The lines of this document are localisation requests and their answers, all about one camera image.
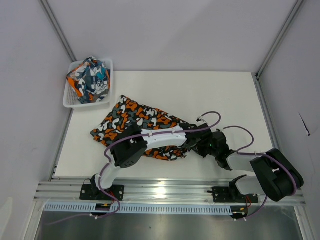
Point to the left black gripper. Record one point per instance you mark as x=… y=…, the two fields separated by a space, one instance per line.
x=194 y=146

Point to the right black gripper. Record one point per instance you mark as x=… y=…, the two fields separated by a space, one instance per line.
x=204 y=150

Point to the orange black camo shorts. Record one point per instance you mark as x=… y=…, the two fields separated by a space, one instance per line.
x=127 y=112

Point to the blue orange patterned shorts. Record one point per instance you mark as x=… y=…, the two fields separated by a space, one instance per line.
x=90 y=80

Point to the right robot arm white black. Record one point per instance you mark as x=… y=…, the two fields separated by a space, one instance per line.
x=274 y=176

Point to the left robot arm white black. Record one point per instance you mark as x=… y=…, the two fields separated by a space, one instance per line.
x=130 y=146

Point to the white plastic basket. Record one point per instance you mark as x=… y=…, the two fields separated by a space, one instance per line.
x=70 y=98

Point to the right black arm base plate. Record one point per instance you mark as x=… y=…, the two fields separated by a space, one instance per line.
x=221 y=194

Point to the aluminium mounting rail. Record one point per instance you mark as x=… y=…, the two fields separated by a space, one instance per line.
x=136 y=191

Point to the white slotted cable duct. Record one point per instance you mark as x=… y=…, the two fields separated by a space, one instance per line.
x=133 y=208

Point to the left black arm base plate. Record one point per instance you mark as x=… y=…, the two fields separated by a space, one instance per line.
x=87 y=193

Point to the right aluminium frame post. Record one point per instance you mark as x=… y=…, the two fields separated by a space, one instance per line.
x=280 y=37

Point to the aluminium frame post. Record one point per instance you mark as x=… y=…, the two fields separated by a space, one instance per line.
x=280 y=37
x=57 y=29

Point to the left aluminium frame post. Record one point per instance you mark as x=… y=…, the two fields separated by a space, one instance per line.
x=57 y=29

